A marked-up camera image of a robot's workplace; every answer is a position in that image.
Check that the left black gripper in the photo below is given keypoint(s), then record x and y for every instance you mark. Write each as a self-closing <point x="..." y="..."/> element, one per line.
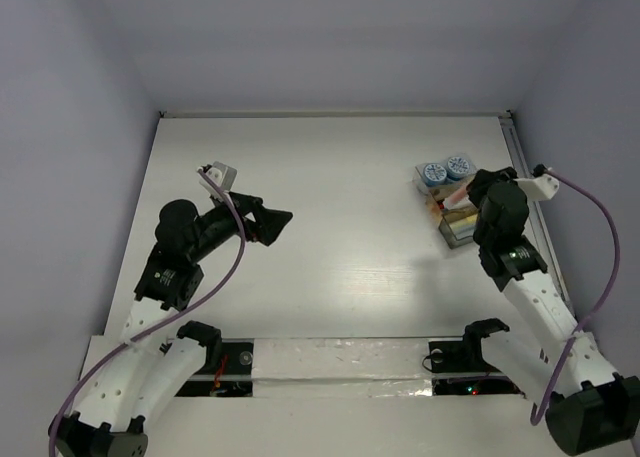
<point x="267" y="222"/>

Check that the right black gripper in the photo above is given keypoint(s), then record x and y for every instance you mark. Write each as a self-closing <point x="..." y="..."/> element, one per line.
<point x="481" y="181"/>

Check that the small orange cap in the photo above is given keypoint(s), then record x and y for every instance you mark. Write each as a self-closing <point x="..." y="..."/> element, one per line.
<point x="457" y="196"/>

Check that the blue patterned tape roll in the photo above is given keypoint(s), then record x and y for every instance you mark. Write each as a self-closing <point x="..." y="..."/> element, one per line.
<point x="434" y="174"/>

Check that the orange highlighter pen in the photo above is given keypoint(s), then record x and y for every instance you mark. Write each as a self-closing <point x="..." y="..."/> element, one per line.
<point x="459" y="205"/>

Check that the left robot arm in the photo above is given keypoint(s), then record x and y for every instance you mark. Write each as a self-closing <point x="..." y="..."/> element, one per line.
<point x="115" y="403"/>

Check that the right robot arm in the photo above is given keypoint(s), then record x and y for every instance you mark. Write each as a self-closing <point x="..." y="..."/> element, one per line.
<point x="585" y="403"/>

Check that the clear compartment organizer box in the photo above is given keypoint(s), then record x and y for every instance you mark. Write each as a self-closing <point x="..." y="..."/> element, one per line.
<point x="443" y="218"/>

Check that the aluminium rail right edge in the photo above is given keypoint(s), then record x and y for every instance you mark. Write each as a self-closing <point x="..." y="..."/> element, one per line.
<point x="538" y="225"/>

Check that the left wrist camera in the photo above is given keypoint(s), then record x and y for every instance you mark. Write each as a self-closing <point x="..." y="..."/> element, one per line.
<point x="217" y="175"/>

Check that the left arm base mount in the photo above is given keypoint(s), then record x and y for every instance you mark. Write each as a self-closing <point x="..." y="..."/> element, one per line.
<point x="231" y="376"/>

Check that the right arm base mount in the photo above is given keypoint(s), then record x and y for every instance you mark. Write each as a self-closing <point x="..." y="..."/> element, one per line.
<point x="457" y="367"/>

